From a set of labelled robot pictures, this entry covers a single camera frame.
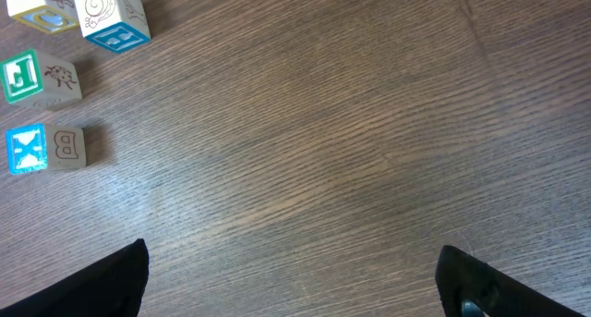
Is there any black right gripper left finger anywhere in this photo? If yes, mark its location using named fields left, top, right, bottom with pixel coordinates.
left=1, top=238, right=150, bottom=317

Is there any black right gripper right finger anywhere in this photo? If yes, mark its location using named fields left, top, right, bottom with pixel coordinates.
left=435, top=245, right=583, bottom=317

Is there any white block blue side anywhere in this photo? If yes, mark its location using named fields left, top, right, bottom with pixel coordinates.
left=74, top=0, right=151, bottom=54

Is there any blue X wooden block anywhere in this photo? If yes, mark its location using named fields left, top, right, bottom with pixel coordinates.
left=5, top=122, right=88, bottom=177

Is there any green F wooden block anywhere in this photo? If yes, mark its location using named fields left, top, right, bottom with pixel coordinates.
left=0, top=47, right=84, bottom=113

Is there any white block yellow side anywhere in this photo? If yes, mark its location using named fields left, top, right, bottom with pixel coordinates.
left=6, top=0, right=79, bottom=34

